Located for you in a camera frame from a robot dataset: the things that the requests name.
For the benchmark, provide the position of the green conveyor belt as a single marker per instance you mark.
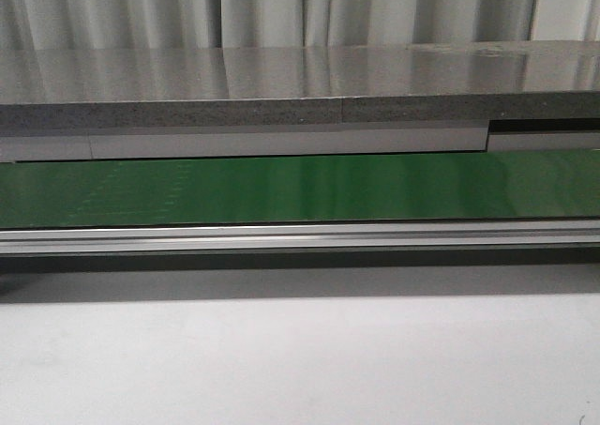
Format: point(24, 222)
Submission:
point(428, 186)

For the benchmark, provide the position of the aluminium front conveyor rail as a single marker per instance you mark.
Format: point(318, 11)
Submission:
point(369, 235)

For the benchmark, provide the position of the white pleated curtain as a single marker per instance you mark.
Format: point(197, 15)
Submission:
point(153, 24)

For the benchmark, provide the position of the grey rear conveyor rail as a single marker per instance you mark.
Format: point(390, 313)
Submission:
point(294, 140)

